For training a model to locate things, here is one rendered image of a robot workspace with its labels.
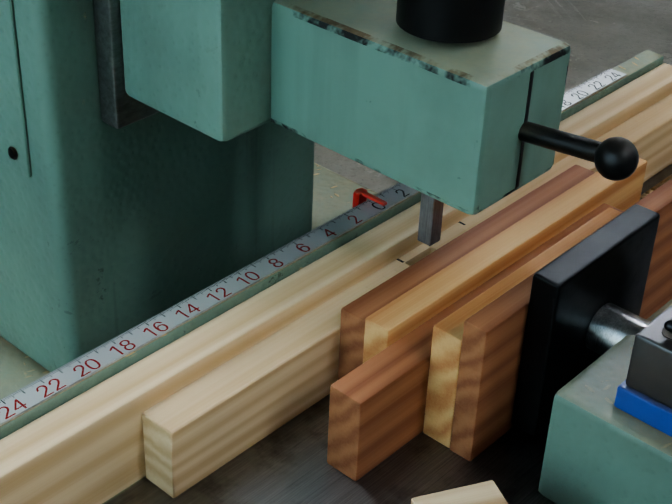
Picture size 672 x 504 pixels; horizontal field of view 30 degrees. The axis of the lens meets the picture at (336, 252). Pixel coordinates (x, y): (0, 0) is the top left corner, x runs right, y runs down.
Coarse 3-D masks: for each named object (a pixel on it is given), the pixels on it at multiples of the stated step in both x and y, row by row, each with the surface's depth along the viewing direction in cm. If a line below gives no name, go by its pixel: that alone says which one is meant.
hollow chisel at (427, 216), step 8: (424, 200) 66; (432, 200) 65; (424, 208) 66; (432, 208) 65; (440, 208) 66; (424, 216) 66; (432, 216) 66; (440, 216) 66; (424, 224) 66; (432, 224) 66; (440, 224) 66; (424, 232) 66; (432, 232) 66; (440, 232) 67; (424, 240) 67; (432, 240) 66
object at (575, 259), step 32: (608, 224) 60; (640, 224) 61; (576, 256) 58; (608, 256) 59; (640, 256) 62; (544, 288) 57; (576, 288) 57; (608, 288) 60; (640, 288) 63; (544, 320) 57; (576, 320) 59; (608, 320) 60; (640, 320) 60; (544, 352) 58; (576, 352) 60; (544, 384) 59; (512, 416) 61; (544, 416) 61
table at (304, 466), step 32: (320, 416) 62; (256, 448) 60; (288, 448) 60; (320, 448) 60; (416, 448) 61; (448, 448) 61; (512, 448) 61; (544, 448) 61; (224, 480) 58; (256, 480) 58; (288, 480) 58; (320, 480) 59; (352, 480) 59; (384, 480) 59; (416, 480) 59; (448, 480) 59; (480, 480) 59; (512, 480) 59
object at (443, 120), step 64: (320, 0) 63; (384, 0) 64; (320, 64) 62; (384, 64) 59; (448, 64) 57; (512, 64) 58; (320, 128) 64; (384, 128) 61; (448, 128) 58; (512, 128) 59; (448, 192) 60
